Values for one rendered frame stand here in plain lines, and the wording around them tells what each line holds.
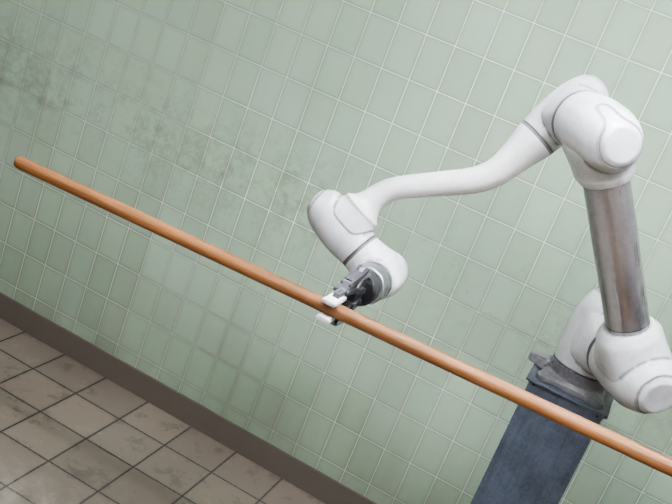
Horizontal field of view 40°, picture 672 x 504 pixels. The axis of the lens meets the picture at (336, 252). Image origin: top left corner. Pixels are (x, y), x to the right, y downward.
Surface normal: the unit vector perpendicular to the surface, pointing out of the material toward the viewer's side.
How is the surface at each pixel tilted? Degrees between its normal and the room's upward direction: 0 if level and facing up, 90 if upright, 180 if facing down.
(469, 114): 90
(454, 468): 90
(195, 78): 90
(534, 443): 90
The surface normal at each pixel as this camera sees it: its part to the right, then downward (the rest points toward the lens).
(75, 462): 0.34, -0.89
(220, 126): -0.36, 0.18
